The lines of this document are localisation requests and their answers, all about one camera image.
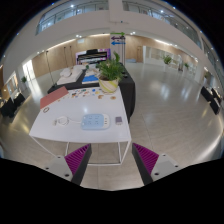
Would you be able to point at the small potted plant by doorway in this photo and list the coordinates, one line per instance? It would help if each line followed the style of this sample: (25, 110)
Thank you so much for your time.
(23, 79)

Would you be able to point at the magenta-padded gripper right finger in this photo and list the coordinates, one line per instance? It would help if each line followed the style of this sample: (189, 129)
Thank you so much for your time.
(146, 159)

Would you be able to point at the tall potted plant by wall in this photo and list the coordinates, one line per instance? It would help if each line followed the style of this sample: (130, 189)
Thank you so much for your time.
(167, 59)

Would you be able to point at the light blue power strip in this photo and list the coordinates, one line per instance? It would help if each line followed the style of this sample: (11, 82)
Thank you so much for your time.
(93, 121)

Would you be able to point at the ceiling lights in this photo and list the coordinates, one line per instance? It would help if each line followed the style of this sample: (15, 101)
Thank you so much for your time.
(71, 5)

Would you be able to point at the pink flat board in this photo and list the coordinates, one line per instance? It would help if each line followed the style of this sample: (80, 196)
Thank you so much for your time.
(53, 96)

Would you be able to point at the grey charger block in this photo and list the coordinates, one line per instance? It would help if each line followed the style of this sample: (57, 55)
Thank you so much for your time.
(118, 120)

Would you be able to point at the black chairs group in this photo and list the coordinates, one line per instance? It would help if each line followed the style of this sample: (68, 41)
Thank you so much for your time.
(210, 100)
(10, 105)

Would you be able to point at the blue flat book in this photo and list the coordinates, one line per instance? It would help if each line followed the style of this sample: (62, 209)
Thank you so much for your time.
(90, 79)

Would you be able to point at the arrow direction sign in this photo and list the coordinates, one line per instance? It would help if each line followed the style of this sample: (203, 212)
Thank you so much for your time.
(118, 39)

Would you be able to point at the black piano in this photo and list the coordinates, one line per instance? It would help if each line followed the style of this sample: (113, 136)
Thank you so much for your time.
(93, 56)

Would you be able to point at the potted plant in striped pot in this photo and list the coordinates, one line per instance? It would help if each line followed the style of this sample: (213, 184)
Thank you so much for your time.
(108, 83)

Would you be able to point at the white metal table frame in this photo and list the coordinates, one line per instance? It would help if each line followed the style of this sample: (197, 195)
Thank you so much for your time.
(120, 151)

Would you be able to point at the black stand pole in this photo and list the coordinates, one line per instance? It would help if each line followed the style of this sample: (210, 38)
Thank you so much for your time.
(50, 68)

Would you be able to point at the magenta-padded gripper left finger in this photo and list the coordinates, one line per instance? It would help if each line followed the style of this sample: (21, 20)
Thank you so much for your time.
(77, 159)

